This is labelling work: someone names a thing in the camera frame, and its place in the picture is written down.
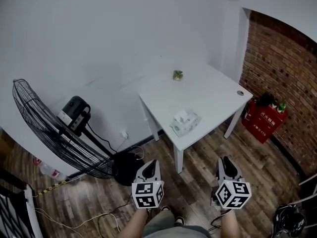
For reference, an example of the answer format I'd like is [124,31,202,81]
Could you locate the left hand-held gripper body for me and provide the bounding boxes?
[131,175,165,210]

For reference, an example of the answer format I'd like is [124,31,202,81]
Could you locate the person's right forearm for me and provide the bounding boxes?
[219,209,241,238]

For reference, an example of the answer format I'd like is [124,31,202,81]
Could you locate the person's left leg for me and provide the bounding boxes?
[145,209,174,233]

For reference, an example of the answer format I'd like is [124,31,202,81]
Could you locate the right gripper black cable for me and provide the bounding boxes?
[207,208,234,233]

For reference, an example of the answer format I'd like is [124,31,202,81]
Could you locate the white metal rack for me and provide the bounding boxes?
[0,167,43,238]

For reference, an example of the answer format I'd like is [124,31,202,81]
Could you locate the small potted plant white pot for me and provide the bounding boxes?
[172,69,185,82]

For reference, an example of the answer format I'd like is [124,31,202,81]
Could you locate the white charging cable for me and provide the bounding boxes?
[116,137,146,161]

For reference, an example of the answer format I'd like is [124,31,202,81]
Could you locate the black floor cable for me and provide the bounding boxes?
[96,194,132,238]

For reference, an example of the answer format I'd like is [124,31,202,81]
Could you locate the yellow black striped tape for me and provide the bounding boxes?
[37,179,70,197]

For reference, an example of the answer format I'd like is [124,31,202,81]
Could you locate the white tissue pack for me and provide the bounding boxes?
[169,109,202,137]

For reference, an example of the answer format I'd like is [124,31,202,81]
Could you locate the white chair frame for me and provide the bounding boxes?
[287,174,317,208]

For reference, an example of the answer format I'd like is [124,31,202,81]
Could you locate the red fire equipment box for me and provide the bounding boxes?
[241,99,288,145]

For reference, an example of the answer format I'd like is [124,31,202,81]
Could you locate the black fuzzy object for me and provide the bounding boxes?
[256,93,274,107]

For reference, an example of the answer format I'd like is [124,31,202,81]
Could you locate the person's light shirt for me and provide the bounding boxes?
[143,226,211,238]

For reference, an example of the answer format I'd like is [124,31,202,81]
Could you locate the clear plastic water bottle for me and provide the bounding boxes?
[33,157,68,181]

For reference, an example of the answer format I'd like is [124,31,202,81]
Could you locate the black standing fan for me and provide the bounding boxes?
[12,78,146,187]

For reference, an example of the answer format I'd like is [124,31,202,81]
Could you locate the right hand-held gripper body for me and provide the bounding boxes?
[211,177,252,210]

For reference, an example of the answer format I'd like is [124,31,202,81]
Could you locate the white table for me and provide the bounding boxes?
[138,63,254,175]

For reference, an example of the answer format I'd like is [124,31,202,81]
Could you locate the person's left forearm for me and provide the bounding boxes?
[128,208,150,238]

